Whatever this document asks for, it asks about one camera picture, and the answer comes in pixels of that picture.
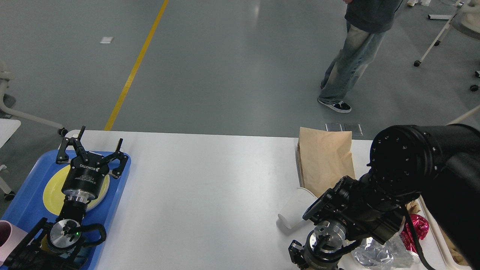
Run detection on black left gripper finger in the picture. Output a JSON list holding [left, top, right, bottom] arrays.
[[55, 126, 89, 164], [99, 138, 129, 179]]

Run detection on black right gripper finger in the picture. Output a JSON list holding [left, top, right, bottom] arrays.
[[288, 240, 306, 269]]

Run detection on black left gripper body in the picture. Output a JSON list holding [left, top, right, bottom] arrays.
[[61, 152, 110, 204]]

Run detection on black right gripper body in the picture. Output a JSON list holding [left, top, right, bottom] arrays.
[[303, 240, 347, 270]]

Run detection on yellow plastic plate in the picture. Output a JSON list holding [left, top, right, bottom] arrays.
[[43, 166, 110, 216]]

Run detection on white paper cup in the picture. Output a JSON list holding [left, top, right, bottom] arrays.
[[277, 187, 317, 229]]

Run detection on large brown paper bag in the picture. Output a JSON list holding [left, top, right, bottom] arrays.
[[298, 127, 356, 198]]

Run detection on teal mug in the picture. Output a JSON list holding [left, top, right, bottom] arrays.
[[41, 236, 91, 264]]

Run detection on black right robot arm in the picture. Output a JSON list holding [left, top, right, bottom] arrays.
[[288, 123, 480, 270]]

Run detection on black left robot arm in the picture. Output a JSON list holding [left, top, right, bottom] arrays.
[[1, 127, 131, 270]]

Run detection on blue plastic tray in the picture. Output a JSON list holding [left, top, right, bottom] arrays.
[[0, 150, 132, 270]]

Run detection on clear plastic wrap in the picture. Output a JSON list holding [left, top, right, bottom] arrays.
[[351, 234, 414, 270]]

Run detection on pink ribbed cup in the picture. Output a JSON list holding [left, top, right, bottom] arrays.
[[0, 220, 28, 265]]

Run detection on left white chair base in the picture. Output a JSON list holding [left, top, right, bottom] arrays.
[[0, 60, 69, 137]]

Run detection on white chair base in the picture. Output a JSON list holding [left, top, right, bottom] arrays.
[[447, 84, 480, 125], [0, 60, 69, 137]]

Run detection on crumpled brown paper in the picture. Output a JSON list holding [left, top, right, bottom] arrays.
[[405, 200, 421, 214]]

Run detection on red foil wrapper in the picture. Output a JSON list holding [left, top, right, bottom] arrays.
[[400, 213, 430, 255]]

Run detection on beige plastic bin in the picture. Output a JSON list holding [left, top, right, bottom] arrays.
[[418, 197, 471, 270]]

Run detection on floor outlet plate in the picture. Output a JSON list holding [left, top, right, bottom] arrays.
[[325, 123, 364, 136]]

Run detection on cardboard piece in bin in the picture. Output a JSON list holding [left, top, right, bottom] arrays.
[[441, 229, 470, 266]]

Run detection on white rolling stand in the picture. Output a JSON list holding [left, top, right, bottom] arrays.
[[413, 0, 470, 68]]

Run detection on person in jeans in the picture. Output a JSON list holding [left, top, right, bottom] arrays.
[[317, 0, 402, 113]]

